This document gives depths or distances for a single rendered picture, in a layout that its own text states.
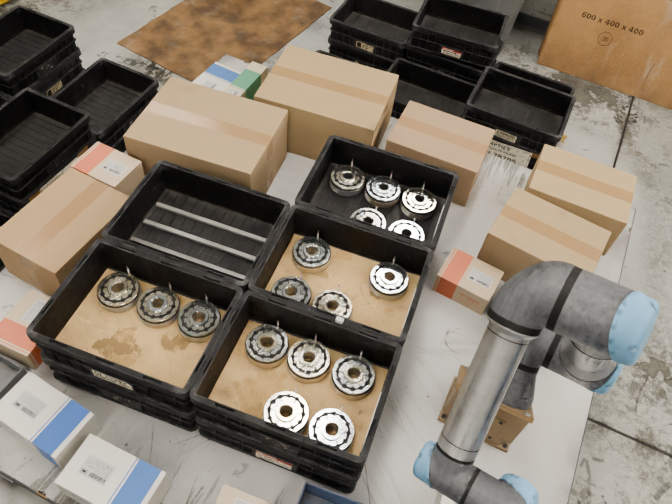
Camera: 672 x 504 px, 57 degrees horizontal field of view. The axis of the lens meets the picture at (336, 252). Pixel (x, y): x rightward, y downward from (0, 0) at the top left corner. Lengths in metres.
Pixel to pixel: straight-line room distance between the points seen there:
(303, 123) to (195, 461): 1.07
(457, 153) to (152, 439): 1.20
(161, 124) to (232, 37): 1.98
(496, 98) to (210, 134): 1.43
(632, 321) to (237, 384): 0.87
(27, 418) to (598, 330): 1.21
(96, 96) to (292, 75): 1.09
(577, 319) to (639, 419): 1.70
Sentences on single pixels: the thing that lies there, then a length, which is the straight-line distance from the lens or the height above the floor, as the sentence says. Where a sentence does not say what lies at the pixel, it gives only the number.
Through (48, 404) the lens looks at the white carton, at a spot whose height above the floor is 0.79.
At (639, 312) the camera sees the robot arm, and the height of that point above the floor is 1.41.
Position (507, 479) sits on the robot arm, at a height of 1.08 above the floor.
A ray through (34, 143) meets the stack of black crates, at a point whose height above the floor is 0.49.
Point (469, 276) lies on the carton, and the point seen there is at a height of 0.78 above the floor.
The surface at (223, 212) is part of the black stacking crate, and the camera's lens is 1.79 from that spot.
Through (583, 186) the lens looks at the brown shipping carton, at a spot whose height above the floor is 0.86.
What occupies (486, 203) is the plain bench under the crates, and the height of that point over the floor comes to 0.70.
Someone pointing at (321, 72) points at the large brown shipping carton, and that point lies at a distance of 2.15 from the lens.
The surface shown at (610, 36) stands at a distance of 4.03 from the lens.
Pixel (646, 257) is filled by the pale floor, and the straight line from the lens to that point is 3.23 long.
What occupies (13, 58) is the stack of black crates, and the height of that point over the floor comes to 0.49.
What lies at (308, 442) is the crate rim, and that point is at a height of 0.93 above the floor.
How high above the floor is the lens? 2.19
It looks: 53 degrees down
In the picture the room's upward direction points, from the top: 8 degrees clockwise
